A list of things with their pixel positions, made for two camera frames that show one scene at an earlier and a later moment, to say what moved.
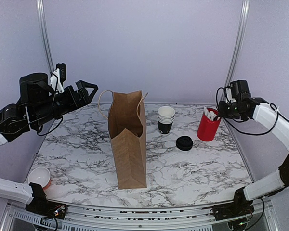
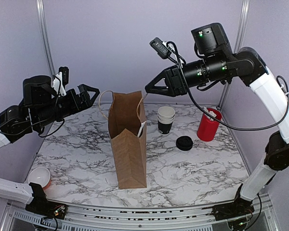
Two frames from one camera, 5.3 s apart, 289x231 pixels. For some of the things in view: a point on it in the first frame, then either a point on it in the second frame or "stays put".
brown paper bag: (127, 122) stays put
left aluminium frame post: (39, 5) stays put
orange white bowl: (40, 175) stays put
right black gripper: (222, 111) -> (177, 84)
